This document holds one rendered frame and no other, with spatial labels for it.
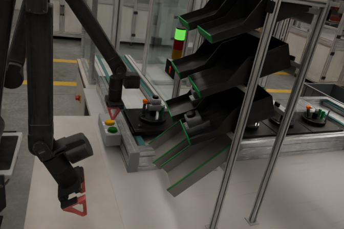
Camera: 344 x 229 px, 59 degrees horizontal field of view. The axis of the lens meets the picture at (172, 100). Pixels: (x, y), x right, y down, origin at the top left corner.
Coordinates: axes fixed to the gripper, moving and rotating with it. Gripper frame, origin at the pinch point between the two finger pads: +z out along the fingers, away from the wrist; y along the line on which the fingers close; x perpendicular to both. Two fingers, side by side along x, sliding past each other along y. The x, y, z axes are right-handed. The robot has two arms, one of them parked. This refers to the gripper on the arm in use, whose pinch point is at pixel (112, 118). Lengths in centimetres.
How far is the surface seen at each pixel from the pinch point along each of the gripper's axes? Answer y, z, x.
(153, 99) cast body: 6.6, -5.9, -20.4
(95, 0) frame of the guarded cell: 81, -39, -2
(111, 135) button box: -3.2, 7.1, 0.6
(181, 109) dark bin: -29.2, -18.2, -18.0
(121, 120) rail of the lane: 10.3, 6.9, -6.6
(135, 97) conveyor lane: 45, 11, -24
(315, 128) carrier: -10, 6, -114
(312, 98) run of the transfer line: 31, 7, -153
